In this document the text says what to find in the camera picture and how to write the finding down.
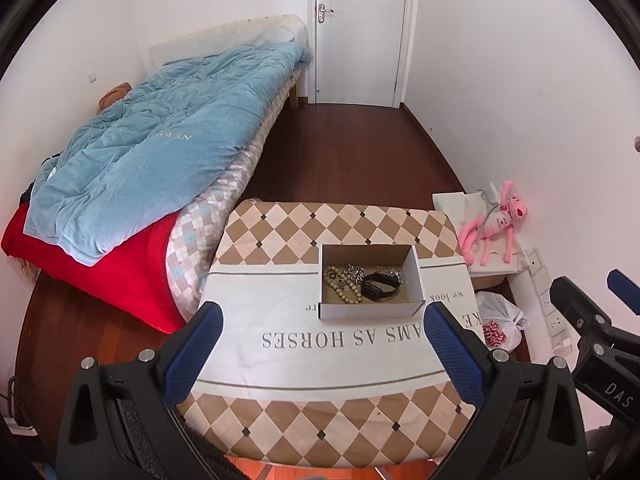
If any white power strip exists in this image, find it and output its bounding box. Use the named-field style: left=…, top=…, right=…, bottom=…
left=527, top=248, right=573, bottom=358

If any white plastic bag red print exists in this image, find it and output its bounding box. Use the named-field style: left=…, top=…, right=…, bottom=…
left=475, top=290, right=527, bottom=352

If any red blanket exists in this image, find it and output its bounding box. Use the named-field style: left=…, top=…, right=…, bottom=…
left=1, top=205, right=186, bottom=334

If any pink panther plush toy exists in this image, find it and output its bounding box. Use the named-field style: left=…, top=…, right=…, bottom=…
left=458, top=180, right=528, bottom=266

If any checkered bed sheet mattress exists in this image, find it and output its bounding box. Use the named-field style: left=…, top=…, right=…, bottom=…
left=165, top=70, right=300, bottom=320

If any black wristband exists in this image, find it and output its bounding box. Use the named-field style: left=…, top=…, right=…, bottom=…
left=360, top=272, right=401, bottom=302

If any white cardboard box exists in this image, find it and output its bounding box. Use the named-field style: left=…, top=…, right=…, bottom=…
left=318, top=244, right=425, bottom=322

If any light blue quilt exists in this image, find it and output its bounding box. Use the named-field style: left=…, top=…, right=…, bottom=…
left=23, top=42, right=310, bottom=266

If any brown pillow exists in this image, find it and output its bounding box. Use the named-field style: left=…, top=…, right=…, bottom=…
left=98, top=81, right=132, bottom=113

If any white door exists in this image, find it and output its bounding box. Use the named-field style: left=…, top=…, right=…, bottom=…
left=308, top=0, right=416, bottom=107

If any silver chain jewelry in box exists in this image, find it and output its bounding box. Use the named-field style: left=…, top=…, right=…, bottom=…
left=344, top=263, right=364, bottom=285

